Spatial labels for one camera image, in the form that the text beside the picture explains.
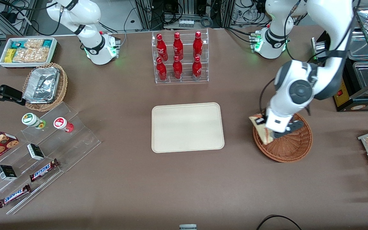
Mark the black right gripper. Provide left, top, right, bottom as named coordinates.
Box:
left=0, top=81, right=27, bottom=108

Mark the triangular sandwich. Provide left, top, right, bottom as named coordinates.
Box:
left=249, top=113, right=278, bottom=145

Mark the round brown wicker basket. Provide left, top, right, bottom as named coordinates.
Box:
left=253, top=112, right=313, bottom=163

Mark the oval light wicker basket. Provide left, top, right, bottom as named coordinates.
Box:
left=22, top=62, right=68, bottom=112

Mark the beige plastic tray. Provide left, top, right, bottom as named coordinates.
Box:
left=151, top=102, right=225, bottom=153

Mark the stack of foil trays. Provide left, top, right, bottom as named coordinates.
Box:
left=23, top=66, right=60, bottom=104

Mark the white rectangular snack bin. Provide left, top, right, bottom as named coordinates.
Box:
left=0, top=37, right=58, bottom=69

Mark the white jar green label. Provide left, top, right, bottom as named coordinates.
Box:
left=21, top=113, right=47, bottom=130

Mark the yellow snack packet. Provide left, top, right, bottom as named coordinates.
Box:
left=4, top=49, right=17, bottom=63

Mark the clear bag of crackers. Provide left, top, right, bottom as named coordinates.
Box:
left=12, top=49, right=33, bottom=63
left=24, top=39, right=45, bottom=49
left=31, top=47, right=50, bottom=63

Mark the white jar red label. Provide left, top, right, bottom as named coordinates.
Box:
left=53, top=117, right=74, bottom=134

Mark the small black box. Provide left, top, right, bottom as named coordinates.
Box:
left=0, top=165, right=18, bottom=181
left=27, top=143, right=46, bottom=161

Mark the clear acrylic stepped stand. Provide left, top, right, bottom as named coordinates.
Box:
left=0, top=102, right=102, bottom=215

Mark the red cola bottle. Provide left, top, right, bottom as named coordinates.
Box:
left=156, top=57, right=168, bottom=81
left=156, top=33, right=169, bottom=62
left=173, top=32, right=184, bottom=61
left=172, top=56, right=183, bottom=80
left=193, top=31, right=203, bottom=60
left=192, top=56, right=203, bottom=81

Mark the Snickers chocolate bar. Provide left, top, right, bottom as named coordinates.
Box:
left=0, top=183, right=32, bottom=209
left=29, top=158, right=60, bottom=183

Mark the black yellow food warmer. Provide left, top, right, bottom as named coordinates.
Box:
left=311, top=5, right=368, bottom=112

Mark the clear acrylic bottle rack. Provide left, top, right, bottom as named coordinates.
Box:
left=151, top=28, right=209, bottom=84

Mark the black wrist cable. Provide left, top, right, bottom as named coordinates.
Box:
left=259, top=78, right=276, bottom=113

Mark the dark grey wrist camera bar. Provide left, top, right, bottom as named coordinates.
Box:
left=272, top=120, right=303, bottom=139

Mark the black cable loop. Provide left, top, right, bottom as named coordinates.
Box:
left=256, top=214, right=303, bottom=230

